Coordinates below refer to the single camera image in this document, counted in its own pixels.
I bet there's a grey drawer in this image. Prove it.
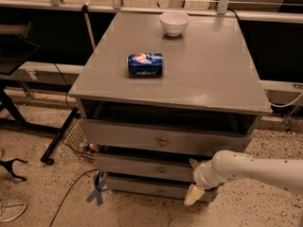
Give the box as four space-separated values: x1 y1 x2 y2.
80 118 252 156
105 175 220 203
95 153 193 183

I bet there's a black floor cable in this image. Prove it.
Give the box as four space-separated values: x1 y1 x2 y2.
48 168 100 227

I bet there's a wooden stick with black clip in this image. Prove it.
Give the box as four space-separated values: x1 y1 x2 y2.
81 0 96 51

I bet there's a white sneaker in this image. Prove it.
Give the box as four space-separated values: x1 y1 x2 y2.
0 199 27 223

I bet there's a grey drawer cabinet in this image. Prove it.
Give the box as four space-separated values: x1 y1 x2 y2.
68 11 273 204

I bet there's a wire mesh basket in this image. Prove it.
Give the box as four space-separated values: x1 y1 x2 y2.
62 119 94 162

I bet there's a blue soda can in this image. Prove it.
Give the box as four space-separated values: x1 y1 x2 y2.
127 53 164 77

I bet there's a grey top drawer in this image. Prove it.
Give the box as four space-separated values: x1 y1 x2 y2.
80 118 252 156

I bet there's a black clamp on floor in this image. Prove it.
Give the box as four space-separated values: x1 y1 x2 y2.
0 158 27 181

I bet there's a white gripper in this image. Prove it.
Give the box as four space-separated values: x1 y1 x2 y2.
184 158 224 206

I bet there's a blue tape cross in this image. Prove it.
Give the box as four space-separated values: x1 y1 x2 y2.
86 171 106 206

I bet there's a white bowl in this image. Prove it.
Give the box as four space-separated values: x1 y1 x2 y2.
159 11 190 37

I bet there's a grey bottom drawer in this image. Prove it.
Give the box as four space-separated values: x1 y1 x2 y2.
105 175 220 203

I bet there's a white cable at right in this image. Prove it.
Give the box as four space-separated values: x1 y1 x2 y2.
269 90 303 109

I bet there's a black table stand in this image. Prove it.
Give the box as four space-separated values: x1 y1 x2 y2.
0 24 78 166

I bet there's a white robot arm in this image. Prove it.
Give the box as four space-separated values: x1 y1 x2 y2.
184 150 303 206

